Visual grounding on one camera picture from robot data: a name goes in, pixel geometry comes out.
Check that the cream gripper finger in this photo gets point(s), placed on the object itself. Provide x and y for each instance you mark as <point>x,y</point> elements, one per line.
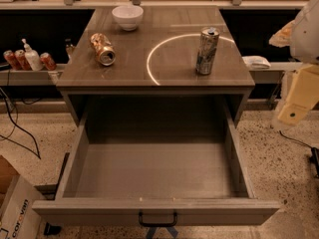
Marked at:
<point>283,36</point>
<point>302,96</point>

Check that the silver redbull can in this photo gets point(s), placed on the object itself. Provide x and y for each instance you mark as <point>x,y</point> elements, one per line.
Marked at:
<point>208,41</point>

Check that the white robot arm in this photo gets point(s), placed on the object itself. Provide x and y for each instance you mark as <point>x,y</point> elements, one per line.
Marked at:
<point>302,36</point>

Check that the grey cabinet with wooden top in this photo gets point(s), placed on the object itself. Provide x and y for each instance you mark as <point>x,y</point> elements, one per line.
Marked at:
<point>158,57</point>

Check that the crushed orange soda can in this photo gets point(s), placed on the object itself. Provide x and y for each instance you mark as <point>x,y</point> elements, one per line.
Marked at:
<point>105,53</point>

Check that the grey open top drawer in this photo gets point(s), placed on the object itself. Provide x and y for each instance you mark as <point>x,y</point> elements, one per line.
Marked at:
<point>156,155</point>

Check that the red can right of bottle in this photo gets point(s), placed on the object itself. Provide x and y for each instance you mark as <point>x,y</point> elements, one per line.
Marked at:
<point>48,61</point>

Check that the red can far left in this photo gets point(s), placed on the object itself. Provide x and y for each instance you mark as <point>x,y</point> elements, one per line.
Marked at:
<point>11,59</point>

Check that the white folded cloth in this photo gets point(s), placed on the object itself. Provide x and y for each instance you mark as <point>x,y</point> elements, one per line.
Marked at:
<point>256,62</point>

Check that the white ceramic bowl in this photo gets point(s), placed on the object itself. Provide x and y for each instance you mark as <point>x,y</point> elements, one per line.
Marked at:
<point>128,17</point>

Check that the small dark glass bottle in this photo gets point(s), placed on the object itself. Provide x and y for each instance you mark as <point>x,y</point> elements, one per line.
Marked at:
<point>69,48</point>

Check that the white pump soap bottle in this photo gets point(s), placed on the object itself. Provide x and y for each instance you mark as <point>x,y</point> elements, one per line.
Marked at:
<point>32,57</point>

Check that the grey low side shelf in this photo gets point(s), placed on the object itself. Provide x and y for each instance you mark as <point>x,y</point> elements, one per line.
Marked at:
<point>31,78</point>

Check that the cardboard box with lettering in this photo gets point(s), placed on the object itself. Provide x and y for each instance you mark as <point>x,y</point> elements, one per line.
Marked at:
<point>17,218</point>

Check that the black drawer handle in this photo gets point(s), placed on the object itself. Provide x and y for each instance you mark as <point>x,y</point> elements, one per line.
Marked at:
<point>157,220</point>

